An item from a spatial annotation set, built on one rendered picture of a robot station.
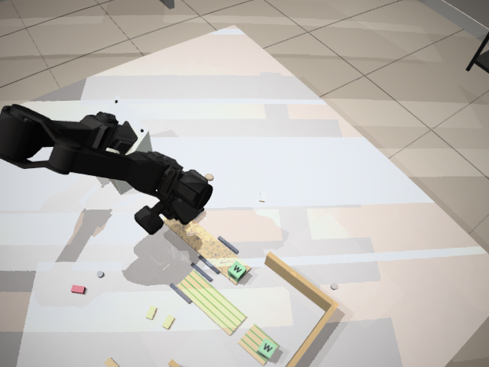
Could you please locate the green cube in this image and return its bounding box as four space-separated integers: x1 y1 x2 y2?
228 261 247 283

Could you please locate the tan speckled strip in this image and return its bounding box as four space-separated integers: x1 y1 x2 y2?
162 217 251 284

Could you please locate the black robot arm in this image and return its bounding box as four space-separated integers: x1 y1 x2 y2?
0 104 213 226

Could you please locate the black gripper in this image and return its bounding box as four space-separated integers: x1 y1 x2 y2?
134 169 208 235

